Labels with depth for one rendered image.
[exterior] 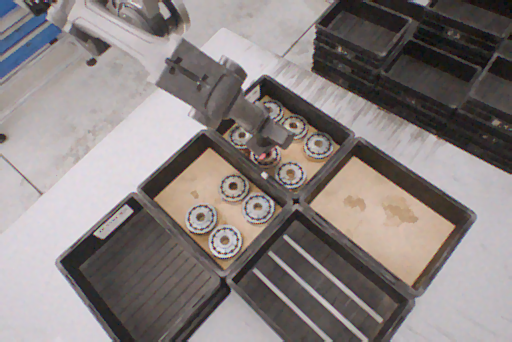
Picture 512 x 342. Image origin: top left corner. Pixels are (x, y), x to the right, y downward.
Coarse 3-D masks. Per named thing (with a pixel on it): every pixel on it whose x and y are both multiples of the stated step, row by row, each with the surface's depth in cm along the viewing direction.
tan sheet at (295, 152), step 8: (288, 112) 126; (312, 128) 122; (224, 136) 124; (296, 144) 120; (336, 144) 119; (248, 152) 120; (288, 152) 119; (296, 152) 118; (296, 160) 117; (304, 160) 117; (312, 168) 115; (272, 176) 115; (288, 176) 115; (312, 176) 114; (304, 184) 113; (296, 192) 112
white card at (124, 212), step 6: (120, 210) 105; (126, 210) 108; (132, 210) 110; (114, 216) 105; (120, 216) 107; (126, 216) 110; (108, 222) 104; (114, 222) 107; (120, 222) 109; (102, 228) 104; (108, 228) 106; (114, 228) 109; (96, 234) 103; (102, 234) 106; (108, 234) 108
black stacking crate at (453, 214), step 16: (368, 160) 112; (384, 160) 105; (384, 176) 112; (400, 176) 105; (320, 192) 112; (416, 192) 105; (432, 192) 99; (432, 208) 105; (448, 208) 99; (464, 224) 94; (448, 240) 98; (416, 288) 90
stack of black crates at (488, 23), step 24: (432, 0) 177; (456, 0) 190; (480, 0) 183; (504, 0) 176; (432, 24) 181; (456, 24) 172; (480, 24) 181; (504, 24) 180; (456, 48) 183; (480, 48) 174
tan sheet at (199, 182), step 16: (208, 160) 120; (224, 160) 119; (192, 176) 118; (208, 176) 117; (176, 192) 116; (192, 192) 115; (208, 192) 115; (256, 192) 113; (176, 208) 113; (224, 208) 112; (240, 208) 111; (256, 208) 111; (224, 224) 109; (240, 224) 109; (224, 240) 107
